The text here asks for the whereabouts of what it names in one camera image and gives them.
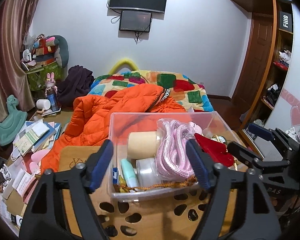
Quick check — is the white mug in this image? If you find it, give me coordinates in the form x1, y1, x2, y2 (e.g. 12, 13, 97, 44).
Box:
36, 99, 51, 111

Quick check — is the orange puffer jacket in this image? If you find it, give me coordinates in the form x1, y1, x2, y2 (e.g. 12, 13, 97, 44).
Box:
40, 83, 186, 172

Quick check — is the grey plush toy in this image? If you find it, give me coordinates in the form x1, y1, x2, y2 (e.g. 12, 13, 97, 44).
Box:
47, 35, 69, 68

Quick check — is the red velvet pouch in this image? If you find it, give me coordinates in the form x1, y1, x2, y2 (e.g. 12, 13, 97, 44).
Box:
194, 133, 235, 167

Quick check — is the blue Max box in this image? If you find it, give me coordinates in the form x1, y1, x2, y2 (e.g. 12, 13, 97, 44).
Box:
112, 167, 120, 186

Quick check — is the colourful patchwork blanket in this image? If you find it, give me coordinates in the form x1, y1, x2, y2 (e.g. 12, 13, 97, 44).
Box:
89, 70, 214, 112

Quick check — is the pile of books papers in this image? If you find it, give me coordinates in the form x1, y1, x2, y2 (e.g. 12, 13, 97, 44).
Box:
11, 119, 61, 161

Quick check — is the small black wall monitor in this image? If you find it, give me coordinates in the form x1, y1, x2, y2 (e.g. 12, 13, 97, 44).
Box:
119, 10, 152, 33

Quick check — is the teal rocking horse toy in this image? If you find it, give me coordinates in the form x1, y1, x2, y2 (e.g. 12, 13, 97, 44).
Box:
0, 94, 27, 146

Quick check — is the yellow headboard arch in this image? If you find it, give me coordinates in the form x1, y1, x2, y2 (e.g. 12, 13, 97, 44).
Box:
108, 58, 139, 75

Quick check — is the green storage box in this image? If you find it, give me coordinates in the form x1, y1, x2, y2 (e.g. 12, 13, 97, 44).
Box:
26, 61, 64, 91

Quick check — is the pink bunny figure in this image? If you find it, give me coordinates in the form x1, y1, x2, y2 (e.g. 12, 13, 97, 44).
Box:
45, 72, 59, 111

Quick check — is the striped pink curtain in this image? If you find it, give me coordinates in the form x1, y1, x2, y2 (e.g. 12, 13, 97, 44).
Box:
0, 0, 38, 121

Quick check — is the wooden wardrobe shelf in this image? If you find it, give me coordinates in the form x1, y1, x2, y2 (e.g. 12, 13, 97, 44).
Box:
226, 0, 296, 131

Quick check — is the gold drawstring pouch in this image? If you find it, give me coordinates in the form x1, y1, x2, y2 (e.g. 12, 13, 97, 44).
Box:
118, 134, 239, 194

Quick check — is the clear plastic storage bin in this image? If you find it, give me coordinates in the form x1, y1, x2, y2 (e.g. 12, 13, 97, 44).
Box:
108, 111, 241, 202

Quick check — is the white round plastic jar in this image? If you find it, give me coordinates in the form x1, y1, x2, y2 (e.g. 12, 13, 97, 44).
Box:
136, 158, 161, 187

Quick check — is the pink rope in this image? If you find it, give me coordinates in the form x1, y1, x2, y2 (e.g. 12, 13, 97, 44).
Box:
155, 118, 203, 183

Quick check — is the dark purple clothing pile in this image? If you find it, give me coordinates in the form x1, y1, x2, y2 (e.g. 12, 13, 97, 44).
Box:
57, 65, 94, 107

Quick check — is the beige lidded cup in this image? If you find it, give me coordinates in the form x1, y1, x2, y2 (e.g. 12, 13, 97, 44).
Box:
127, 131, 161, 159

